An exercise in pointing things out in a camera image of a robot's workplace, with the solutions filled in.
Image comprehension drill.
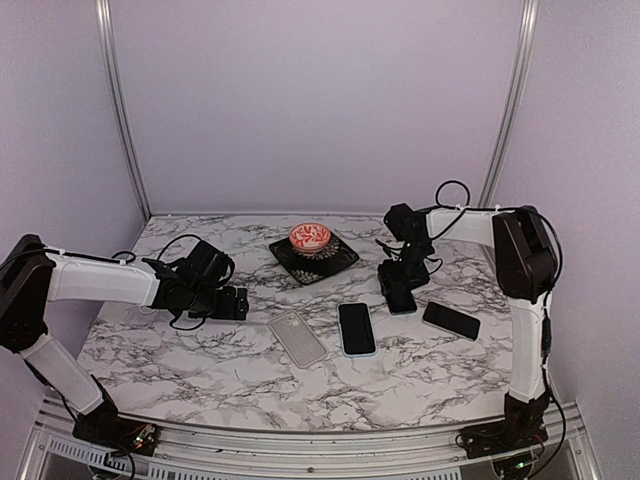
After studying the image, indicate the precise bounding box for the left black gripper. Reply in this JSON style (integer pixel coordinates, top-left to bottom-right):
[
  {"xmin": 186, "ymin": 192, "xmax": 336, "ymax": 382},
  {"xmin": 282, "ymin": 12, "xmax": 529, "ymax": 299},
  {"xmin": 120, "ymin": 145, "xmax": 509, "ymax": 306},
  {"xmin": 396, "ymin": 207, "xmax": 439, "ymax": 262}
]
[{"xmin": 187, "ymin": 283, "xmax": 249, "ymax": 320}]

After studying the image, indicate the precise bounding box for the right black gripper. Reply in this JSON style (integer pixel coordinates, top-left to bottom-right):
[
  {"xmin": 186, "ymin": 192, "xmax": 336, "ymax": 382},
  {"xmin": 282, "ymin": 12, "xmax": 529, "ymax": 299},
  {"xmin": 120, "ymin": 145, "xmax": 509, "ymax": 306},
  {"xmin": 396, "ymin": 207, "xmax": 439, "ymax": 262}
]
[{"xmin": 378, "ymin": 240, "xmax": 432, "ymax": 295}]

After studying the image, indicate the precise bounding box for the black smartphone teal edge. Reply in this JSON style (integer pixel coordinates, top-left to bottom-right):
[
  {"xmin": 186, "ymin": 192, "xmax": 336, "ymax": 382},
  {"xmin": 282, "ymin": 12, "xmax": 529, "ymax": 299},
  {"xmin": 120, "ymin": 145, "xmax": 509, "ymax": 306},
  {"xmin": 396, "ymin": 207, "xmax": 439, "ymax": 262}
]
[{"xmin": 385, "ymin": 288, "xmax": 417, "ymax": 315}]

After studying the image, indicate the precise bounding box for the grey translucent phone case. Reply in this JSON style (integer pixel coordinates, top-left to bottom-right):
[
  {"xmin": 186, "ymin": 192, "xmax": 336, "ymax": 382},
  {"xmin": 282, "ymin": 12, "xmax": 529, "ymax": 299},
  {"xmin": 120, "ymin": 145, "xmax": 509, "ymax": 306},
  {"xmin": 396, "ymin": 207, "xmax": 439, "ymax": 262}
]
[{"xmin": 268, "ymin": 311, "xmax": 328, "ymax": 369}]

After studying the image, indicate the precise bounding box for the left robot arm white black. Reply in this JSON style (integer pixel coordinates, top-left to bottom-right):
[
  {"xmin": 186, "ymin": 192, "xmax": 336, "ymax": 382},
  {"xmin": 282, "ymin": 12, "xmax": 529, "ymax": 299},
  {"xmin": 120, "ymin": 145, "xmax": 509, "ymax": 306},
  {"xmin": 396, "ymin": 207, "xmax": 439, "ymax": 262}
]
[{"xmin": 1, "ymin": 234, "xmax": 249, "ymax": 445}]

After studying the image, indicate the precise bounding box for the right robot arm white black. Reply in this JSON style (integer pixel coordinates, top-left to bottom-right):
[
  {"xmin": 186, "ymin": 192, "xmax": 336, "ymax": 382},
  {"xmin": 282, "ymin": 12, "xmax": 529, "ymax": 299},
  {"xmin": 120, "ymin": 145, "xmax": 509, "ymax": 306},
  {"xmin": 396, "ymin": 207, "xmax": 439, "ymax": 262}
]
[{"xmin": 377, "ymin": 203, "xmax": 561, "ymax": 448}]

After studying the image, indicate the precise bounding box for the clear magsafe phone case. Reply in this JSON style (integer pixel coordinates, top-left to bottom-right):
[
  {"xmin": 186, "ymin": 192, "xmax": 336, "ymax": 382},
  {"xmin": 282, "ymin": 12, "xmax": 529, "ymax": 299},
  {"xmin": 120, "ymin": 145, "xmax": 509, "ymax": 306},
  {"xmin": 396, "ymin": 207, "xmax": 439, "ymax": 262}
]
[{"xmin": 123, "ymin": 307, "xmax": 154, "ymax": 328}]

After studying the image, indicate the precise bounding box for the black square floral plate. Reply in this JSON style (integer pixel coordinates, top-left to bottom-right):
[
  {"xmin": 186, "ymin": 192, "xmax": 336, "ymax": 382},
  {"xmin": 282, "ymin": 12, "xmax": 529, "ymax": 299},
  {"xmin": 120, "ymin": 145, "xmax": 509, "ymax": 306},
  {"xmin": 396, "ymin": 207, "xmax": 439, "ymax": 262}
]
[{"xmin": 269, "ymin": 233, "xmax": 359, "ymax": 286}]

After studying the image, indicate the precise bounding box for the red white patterned bowl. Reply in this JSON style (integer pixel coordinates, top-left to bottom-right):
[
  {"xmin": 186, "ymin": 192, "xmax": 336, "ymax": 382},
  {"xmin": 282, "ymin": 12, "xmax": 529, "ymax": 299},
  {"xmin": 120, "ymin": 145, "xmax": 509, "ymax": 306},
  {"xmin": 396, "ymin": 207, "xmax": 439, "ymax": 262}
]
[{"xmin": 288, "ymin": 222, "xmax": 332, "ymax": 254}]

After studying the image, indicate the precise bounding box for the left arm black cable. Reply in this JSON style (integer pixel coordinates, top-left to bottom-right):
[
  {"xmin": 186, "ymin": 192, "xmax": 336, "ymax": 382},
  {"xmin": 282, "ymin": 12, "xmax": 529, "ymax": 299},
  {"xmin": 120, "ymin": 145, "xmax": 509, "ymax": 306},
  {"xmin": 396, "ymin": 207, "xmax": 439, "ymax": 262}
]
[{"xmin": 0, "ymin": 233, "xmax": 236, "ymax": 331}]

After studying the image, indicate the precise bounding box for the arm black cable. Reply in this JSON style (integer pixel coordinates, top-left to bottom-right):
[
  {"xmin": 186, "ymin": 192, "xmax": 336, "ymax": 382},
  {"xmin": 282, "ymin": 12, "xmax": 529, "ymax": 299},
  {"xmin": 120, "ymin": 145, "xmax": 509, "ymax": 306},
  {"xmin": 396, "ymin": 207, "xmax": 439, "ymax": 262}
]
[
  {"xmin": 0, "ymin": 233, "xmax": 236, "ymax": 331},
  {"xmin": 374, "ymin": 179, "xmax": 564, "ymax": 281}
]

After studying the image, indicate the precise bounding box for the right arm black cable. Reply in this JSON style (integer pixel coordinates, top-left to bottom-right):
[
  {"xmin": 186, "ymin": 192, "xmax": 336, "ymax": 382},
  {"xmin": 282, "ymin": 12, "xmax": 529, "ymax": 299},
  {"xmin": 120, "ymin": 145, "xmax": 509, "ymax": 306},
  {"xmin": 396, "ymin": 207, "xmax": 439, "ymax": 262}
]
[{"xmin": 374, "ymin": 179, "xmax": 564, "ymax": 281}]

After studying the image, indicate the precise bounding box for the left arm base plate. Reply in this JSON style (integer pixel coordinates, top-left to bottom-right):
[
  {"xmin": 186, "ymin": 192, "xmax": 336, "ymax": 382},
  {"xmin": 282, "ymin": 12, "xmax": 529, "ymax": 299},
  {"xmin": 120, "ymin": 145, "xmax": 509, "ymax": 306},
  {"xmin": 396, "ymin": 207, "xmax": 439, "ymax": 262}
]
[{"xmin": 72, "ymin": 416, "xmax": 159, "ymax": 456}]

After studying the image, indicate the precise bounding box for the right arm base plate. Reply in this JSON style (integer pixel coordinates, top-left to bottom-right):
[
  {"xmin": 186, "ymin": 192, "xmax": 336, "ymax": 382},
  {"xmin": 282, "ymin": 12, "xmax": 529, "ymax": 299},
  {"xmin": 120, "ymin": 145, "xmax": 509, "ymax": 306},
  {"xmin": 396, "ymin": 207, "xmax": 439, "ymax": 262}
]
[{"xmin": 455, "ymin": 421, "xmax": 548, "ymax": 459}]

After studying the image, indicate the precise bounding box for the front aluminium rail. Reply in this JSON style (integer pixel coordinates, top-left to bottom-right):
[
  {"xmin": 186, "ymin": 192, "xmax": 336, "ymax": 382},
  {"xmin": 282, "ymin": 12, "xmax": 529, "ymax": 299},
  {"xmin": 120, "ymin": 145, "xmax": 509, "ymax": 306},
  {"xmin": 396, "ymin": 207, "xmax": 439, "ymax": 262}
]
[{"xmin": 16, "ymin": 396, "xmax": 604, "ymax": 479}]

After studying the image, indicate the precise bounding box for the right aluminium frame post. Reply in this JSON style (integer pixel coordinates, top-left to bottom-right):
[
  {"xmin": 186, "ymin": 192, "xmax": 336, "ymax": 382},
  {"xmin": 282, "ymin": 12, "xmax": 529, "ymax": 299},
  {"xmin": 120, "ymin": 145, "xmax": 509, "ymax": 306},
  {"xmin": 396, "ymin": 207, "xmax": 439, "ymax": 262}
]
[{"xmin": 476, "ymin": 0, "xmax": 539, "ymax": 208}]

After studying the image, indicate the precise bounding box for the aluminium frame post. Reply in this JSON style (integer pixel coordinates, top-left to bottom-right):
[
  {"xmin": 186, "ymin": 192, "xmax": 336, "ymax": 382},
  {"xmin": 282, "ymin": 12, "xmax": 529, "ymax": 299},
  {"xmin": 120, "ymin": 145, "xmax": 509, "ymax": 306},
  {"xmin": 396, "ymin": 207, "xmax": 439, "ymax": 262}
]
[
  {"xmin": 476, "ymin": 0, "xmax": 539, "ymax": 208},
  {"xmin": 95, "ymin": 0, "xmax": 152, "ymax": 222}
]

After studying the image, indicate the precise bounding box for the left aluminium frame post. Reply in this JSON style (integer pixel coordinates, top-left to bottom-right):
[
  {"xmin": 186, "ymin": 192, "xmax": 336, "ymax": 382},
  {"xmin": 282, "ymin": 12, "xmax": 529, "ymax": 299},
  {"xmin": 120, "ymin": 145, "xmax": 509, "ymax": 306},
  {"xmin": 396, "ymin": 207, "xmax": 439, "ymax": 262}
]
[{"xmin": 95, "ymin": 0, "xmax": 152, "ymax": 222}]

